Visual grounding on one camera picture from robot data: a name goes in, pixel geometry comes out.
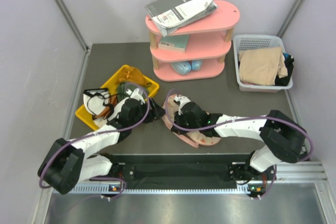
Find white bra black straps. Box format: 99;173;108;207
83;88;127;127

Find beige folded garment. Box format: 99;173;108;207
238;47;283;86

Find grey cable duct rail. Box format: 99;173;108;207
67;182;267;197

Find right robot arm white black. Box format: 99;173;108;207
173;101;306;180

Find pink three-tier shelf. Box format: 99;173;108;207
145;0;240;82

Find grey spiral notebook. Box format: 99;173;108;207
145;0;217;37

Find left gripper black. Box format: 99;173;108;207
130;98;167;127

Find purple cable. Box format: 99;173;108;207
39;82;151;201
165;89;314;200

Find teal book on shelf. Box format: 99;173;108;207
158;35;190;53

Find grey plastic basket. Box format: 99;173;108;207
232;34;293;93

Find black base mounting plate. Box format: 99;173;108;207
94;154;266;190

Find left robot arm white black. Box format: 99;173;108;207
37;98;165;195

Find light blue slippers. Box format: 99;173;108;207
170;60;203;76

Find floral mesh laundry bag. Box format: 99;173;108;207
162;94;221;148

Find orange mesh garment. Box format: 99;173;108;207
117;67;151;88

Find yellow plastic tray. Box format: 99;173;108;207
75;65;160;131

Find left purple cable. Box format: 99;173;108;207
39;82;151;201

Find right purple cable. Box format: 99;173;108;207
165;89;314;200

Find green garment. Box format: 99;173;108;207
117;81;151;101

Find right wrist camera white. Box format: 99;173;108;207
174;95;191;115

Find black garment in basket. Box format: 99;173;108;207
275;53;295;86

